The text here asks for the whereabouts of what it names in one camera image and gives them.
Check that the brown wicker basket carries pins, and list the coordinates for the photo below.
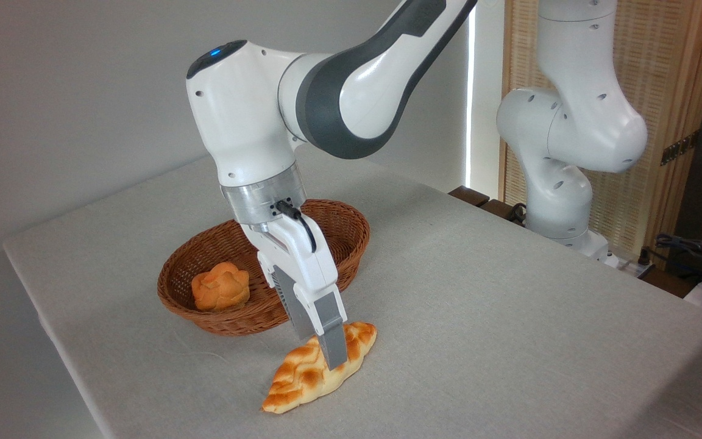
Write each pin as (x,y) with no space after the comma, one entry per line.
(229,244)

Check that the dark metal screen hinge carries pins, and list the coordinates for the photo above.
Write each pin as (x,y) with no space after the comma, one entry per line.
(679,148)

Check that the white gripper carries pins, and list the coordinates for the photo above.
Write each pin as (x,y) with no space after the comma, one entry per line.
(302,262)

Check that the long braided bread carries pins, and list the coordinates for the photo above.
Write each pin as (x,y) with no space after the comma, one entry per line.
(305,378)

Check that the white power strip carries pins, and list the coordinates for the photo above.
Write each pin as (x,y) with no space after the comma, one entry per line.
(630,266)

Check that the round bread roll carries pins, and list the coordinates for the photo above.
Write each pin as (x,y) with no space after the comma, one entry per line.
(220,288)

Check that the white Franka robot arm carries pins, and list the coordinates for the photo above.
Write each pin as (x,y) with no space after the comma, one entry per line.
(241,122)

